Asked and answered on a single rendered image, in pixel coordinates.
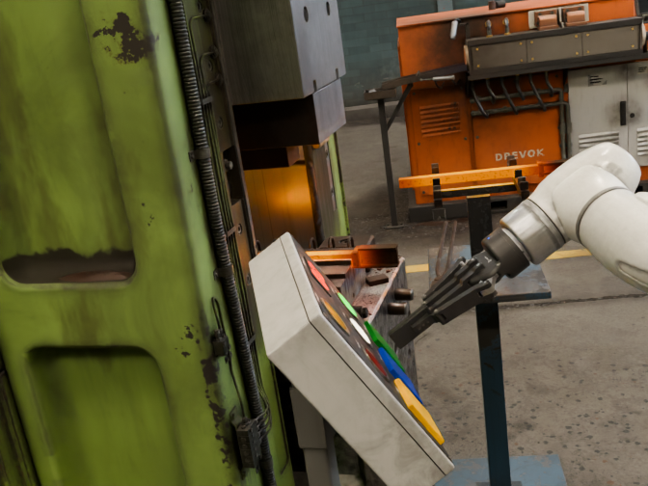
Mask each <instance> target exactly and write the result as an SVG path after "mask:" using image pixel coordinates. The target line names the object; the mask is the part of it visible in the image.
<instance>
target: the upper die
mask: <svg viewBox="0 0 648 486"><path fill-rule="evenodd" d="M232 110H233V115H234V121H235V126H236V132H237V138H238V144H239V148H240V150H250V149H273V148H285V147H298V146H309V145H320V144H321V143H322V142H323V141H325V140H326V139H327V138H328V137H330V136H331V135H332V134H333V133H335V132H336V131H337V130H338V129H339V128H341V127H342V126H343V125H344V124H346V119H345V112H344V104H343V97H342V89H341V82H340V78H338V79H337V80H335V81H333V82H331V83H330V84H328V85H326V86H324V87H323V88H321V89H319V90H317V91H316V92H314V93H312V94H310V95H308V96H306V97H305V98H299V99H290V100H280V101H270V102H260V103H251V104H241V105H232Z"/></svg>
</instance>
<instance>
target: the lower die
mask: <svg viewBox="0 0 648 486"><path fill-rule="evenodd" d="M355 248H356V247H353V248H328V249H304V251H305V252H314V251H341V250H354V249H355ZM313 261H314V262H315V264H316V265H317V266H318V267H319V268H320V269H321V271H322V272H323V273H324V274H325V275H326V277H327V278H328V279H329V280H330V281H331V282H332V284H333V285H334V286H335V287H336V288H337V290H338V291H339V292H340V293H341V294H342V295H343V297H344V298H345V299H346V300H347V301H348V302H349V304H350V305H352V303H353V301H354V300H355V298H356V296H357V294H358V293H359V291H360V289H361V288H362V286H363V284H364V282H365V278H366V274H365V268H353V262H352V258H340V259H313ZM353 293H354V297H353Z"/></svg>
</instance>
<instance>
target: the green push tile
mask: <svg viewBox="0 0 648 486"><path fill-rule="evenodd" d="M364 324H365V326H366V328H367V330H368V332H369V334H370V336H371V338H372V340H373V341H374V343H375V344H376V345H377V346H378V347H379V348H380V347H383V348H384V349H385V351H386V352H387V353H388V354H389V355H390V356H391V358H392V359H393V360H394V361H395V362H396V364H397V365H398V366H399V367H400V368H401V369H402V371H403V372H405V370H404V368H403V366H402V364H401V362H400V361H399V360H398V358H397V356H396V355H395V353H394V351H393V350H392V349H391V347H390V346H389V345H388V344H387V343H386V342H385V340H384V339H383V338H382V337H381V336H380V334H379V333H378V332H377V331H376V330H375V329H374V327H373V326H372V325H371V324H370V323H369V322H368V321H366V322H365V323H364Z"/></svg>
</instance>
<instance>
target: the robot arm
mask: <svg viewBox="0 0 648 486"><path fill-rule="evenodd" d="M640 176H641V171H640V168H639V166H638V164H637V163H636V161H635V160H634V158H633V157H632V156H631V155H630V154H629V153H628V152H626V151H625V150H624V149H623V148H620V147H619V146H617V145H615V144H613V143H601V144H599V145H596V146H594V147H591V148H588V149H586V150H584V151H582V152H581V153H579V154H577V155H575V156H574V157H572V158H571V159H569V160H568V161H566V162H565V163H563V164H562V165H561V166H559V167H558V168H557V169H555V170H554V171H553V172H552V173H551V174H549V175H548V176H547V177H546V178H545V179H544V180H543V181H542V182H541V183H540V184H539V185H538V186H537V188H536V189H535V191H534V192H533V193H532V194H531V195H530V196H529V197H528V198H527V199H526V200H525V201H523V202H521V204H520V205H518V206H517V207H516V208H514V209H513V210H512V211H511V212H509V213H508V214H507V215H506V216H504V217H503V218H502V219H501V220H500V225H501V227H502V229H501V228H497V229H495V230H494V231H493V232H492V233H490V234H489V235H488V236H487V237H485V238H484V239H483V240H482V241H481V245H482V247H483V248H484V249H483V251H482V252H481V253H479V254H477V255H475V256H473V257H472V258H471V259H465V258H464V257H463V256H460V257H459V258H458V259H457V261H456V262H455V264H454V265H453V266H452V267H451V268H450V269H449V270H448V271H447V272H446V273H445V274H444V275H443V276H442V277H441V278H440V279H439V280H438V281H437V282H436V283H435V284H434V285H433V286H432V287H431V288H430V289H429V290H428V291H427V292H426V293H425V294H424V295H423V296H422V297H421V299H422V300H423V303H422V304H421V306H420V307H419V308H418V309H417V310H415V311H414V312H412V313H411V314H410V315H409V316H407V317H406V318H405V319H404V320H402V321H401V322H400V323H399V324H397V325H396V326H395V327H393V328H392V329H391V330H390V331H388V335H389V336H390V338H391V339H392V340H393V342H394V343H395V344H396V345H397V346H398V348H399V349H402V348H403V347H404V346H406V345H407V344H408V343H409V342H411V341H412V340H413V339H414V338H416V337H417V336H419V335H420V334H421V333H422V332H424V331H425V330H426V329H427V328H429V327H430V326H431V325H433V324H434V323H438V322H441V324H442V325H445V324H446V323H448V322H449V321H451V320H453V319H454V318H456V317H457V316H459V315H461V314H462V313H464V312H466V311H468V310H470V309H471V308H473V307H474V306H476V305H478V304H479V303H481V302H483V301H484V300H487V299H490V298H492V297H495V296H496V295H497V294H498V292H497V291H496V289H495V285H496V284H497V283H498V282H499V281H500V280H501V278H502V277H503V276H504V275H506V276H507V277H508V278H510V279H514V278H515V277H516V276H518V275H519V274H520V273H521V272H523V271H524V270H525V269H526V268H528V267H529V266H530V264H529V262H531V263H533V264H535V265H538V264H540V263H541V262H542V261H544V260H545V259H546V258H547V257H549V256H550V255H551V254H553V253H554V252H555V251H557V250H558V249H560V248H561V247H562V246H563V245H564V244H566V243H567V242H569V241H570V240H573V241H574V242H577V243H580V244H582V246H584V247H585V248H586V249H587V250H588V251H589V252H590V253H591V254H592V255H593V256H594V257H595V258H596V259H597V260H598V261H599V262H600V263H601V264H602V265H603V266H605V267H606V269H607V270H609V271H610V272H611V273H612V274H614V275H615V276H617V277H618V278H619V279H621V280H622V281H624V282H625V283H627V284H629V285H631V286H632V287H634V288H636V289H638V290H640V291H642V292H645V293H647V294H648V192H638V193H636V194H635V190H636V188H637V185H638V183H639V180H640Z"/></svg>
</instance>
